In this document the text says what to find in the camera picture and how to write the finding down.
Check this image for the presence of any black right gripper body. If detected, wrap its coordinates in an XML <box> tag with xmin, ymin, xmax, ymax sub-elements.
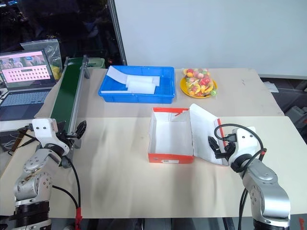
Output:
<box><xmin>214</xmin><ymin>149</ymin><xmax>230</xmax><ymax>160</ymax></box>

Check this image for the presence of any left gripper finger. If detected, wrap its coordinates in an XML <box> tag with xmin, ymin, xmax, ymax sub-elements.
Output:
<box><xmin>76</xmin><ymin>121</ymin><xmax>87</xmax><ymax>140</ymax></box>

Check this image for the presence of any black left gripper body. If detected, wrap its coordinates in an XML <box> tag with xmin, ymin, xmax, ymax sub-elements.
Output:
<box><xmin>56</xmin><ymin>130</ymin><xmax>79</xmax><ymax>150</ymax></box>

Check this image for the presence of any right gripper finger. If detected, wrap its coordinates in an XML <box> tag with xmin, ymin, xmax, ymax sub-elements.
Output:
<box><xmin>208</xmin><ymin>136</ymin><xmax>220</xmax><ymax>151</ymax></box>
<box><xmin>225</xmin><ymin>142</ymin><xmax>236</xmax><ymax>157</ymax></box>

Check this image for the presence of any green conveyor belt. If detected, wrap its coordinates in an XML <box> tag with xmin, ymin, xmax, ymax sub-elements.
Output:
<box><xmin>49</xmin><ymin>55</ymin><xmax>90</xmax><ymax>150</ymax></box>

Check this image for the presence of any orange white cardboard box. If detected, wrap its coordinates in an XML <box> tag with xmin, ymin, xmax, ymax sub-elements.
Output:
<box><xmin>147</xmin><ymin>103</ymin><xmax>257</xmax><ymax>167</ymax></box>

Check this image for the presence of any flat white foam sheet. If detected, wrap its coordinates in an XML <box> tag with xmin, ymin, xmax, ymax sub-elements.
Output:
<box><xmin>100</xmin><ymin>89</ymin><xmax>130</xmax><ymax>95</ymax></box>

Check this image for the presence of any open laptop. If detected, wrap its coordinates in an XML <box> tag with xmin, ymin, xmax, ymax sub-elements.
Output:
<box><xmin>0</xmin><ymin>49</ymin><xmax>57</xmax><ymax>122</ymax></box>

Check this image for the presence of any yellow plate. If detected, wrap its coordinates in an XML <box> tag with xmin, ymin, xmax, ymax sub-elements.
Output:
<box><xmin>179</xmin><ymin>76</ymin><xmax>218</xmax><ymax>98</ymax></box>

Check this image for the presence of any bag of toy fruits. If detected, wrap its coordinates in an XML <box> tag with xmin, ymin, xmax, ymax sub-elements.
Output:
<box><xmin>183</xmin><ymin>68</ymin><xmax>218</xmax><ymax>97</ymax></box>

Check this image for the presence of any blue plastic tray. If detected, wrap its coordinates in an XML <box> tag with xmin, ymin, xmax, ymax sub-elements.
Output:
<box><xmin>98</xmin><ymin>65</ymin><xmax>176</xmax><ymax>104</ymax></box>

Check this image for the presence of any white paper strip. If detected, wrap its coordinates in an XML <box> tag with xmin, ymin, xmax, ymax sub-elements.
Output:
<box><xmin>106</xmin><ymin>66</ymin><xmax>130</xmax><ymax>85</ymax></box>

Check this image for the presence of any green plastic bin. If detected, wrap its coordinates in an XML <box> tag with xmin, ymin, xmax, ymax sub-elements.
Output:
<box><xmin>87</xmin><ymin>57</ymin><xmax>106</xmax><ymax>69</ymax></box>

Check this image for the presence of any white foam block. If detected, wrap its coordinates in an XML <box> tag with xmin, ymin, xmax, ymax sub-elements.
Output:
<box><xmin>125</xmin><ymin>75</ymin><xmax>161</xmax><ymax>87</ymax></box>
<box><xmin>127</xmin><ymin>81</ymin><xmax>156</xmax><ymax>95</ymax></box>

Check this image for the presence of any white paper sheet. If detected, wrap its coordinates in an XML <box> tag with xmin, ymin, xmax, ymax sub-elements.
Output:
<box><xmin>264</xmin><ymin>81</ymin><xmax>279</xmax><ymax>93</ymax></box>

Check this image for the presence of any grey equipment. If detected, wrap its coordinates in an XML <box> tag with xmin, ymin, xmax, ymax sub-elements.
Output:
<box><xmin>284</xmin><ymin>104</ymin><xmax>307</xmax><ymax>126</ymax></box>

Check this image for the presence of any clear zip plastic bag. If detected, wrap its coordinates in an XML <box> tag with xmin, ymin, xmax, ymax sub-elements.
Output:
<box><xmin>20</xmin><ymin>39</ymin><xmax>63</xmax><ymax>81</ymax></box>

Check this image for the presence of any white partition panel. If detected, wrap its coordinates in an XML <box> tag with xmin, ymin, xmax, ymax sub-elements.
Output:
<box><xmin>114</xmin><ymin>0</ymin><xmax>307</xmax><ymax>79</ymax></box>

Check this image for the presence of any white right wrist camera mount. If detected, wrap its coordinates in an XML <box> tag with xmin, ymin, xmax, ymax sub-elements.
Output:
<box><xmin>231</xmin><ymin>126</ymin><xmax>264</xmax><ymax>164</ymax></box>

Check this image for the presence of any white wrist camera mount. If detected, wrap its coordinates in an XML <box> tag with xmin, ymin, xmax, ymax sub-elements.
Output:
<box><xmin>32</xmin><ymin>118</ymin><xmax>71</xmax><ymax>154</ymax></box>
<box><xmin>231</xmin><ymin>126</ymin><xmax>264</xmax><ymax>164</ymax></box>

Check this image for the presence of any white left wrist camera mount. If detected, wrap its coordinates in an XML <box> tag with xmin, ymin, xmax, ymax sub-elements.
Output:
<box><xmin>32</xmin><ymin>118</ymin><xmax>71</xmax><ymax>154</ymax></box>

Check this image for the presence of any brown strap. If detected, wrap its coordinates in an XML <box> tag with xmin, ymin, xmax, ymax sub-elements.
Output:
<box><xmin>13</xmin><ymin>128</ymin><xmax>28</xmax><ymax>153</ymax></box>

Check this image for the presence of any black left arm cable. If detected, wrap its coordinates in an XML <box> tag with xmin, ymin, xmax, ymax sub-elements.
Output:
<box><xmin>51</xmin><ymin>155</ymin><xmax>83</xmax><ymax>227</ymax></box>

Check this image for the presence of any aluminium frame post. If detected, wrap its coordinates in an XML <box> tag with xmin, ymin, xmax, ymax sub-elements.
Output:
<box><xmin>107</xmin><ymin>0</ymin><xmax>128</xmax><ymax>67</ymax></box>

